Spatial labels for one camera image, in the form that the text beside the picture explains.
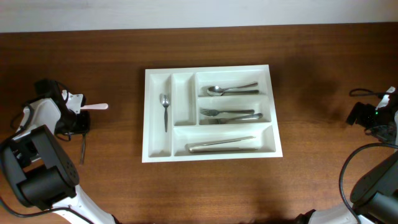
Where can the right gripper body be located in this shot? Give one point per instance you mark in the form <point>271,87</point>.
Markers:
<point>369,117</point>

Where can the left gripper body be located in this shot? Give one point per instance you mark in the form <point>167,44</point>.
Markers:
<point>70,122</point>

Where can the small metal teaspoon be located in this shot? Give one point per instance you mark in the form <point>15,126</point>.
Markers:
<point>165,102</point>
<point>83,147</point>

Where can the pink plastic knife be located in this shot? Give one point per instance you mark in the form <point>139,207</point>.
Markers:
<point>100,106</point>

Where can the metal fork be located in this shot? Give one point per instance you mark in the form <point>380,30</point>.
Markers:
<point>239,118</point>
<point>213,113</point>

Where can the metal tablespoon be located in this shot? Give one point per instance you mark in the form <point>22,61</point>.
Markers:
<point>217,90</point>
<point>246,92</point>

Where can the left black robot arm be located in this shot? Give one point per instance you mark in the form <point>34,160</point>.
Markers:
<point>37,169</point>

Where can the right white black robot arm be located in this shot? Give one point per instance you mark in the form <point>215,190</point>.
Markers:
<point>373,199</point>

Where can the white plastic cutlery tray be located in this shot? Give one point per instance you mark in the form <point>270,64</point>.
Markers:
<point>186,89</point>

